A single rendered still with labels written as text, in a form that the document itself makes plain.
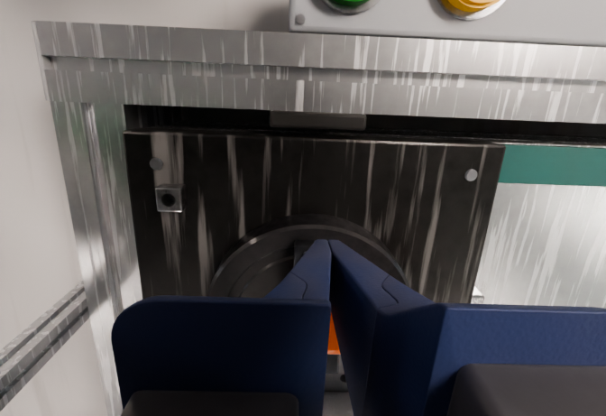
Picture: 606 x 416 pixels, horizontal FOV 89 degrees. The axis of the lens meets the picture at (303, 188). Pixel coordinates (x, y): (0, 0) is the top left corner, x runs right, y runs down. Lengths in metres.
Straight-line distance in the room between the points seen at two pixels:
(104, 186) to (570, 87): 0.32
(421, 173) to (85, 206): 0.23
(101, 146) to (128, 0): 0.15
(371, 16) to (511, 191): 0.19
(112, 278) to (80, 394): 0.28
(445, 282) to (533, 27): 0.17
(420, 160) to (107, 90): 0.20
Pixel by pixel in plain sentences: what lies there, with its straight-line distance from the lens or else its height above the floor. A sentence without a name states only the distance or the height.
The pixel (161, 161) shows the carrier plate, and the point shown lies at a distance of 0.21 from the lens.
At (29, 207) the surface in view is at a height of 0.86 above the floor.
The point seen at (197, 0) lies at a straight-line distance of 0.32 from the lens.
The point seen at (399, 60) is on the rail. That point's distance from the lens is 0.21.
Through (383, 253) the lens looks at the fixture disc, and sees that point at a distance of 0.20.
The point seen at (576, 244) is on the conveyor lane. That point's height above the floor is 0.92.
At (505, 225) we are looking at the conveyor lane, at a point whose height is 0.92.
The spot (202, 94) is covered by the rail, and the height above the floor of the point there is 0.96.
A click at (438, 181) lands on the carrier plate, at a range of 0.22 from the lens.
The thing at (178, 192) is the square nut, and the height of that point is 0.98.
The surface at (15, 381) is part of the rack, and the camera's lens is 0.30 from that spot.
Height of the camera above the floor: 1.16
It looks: 74 degrees down
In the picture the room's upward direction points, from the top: 177 degrees clockwise
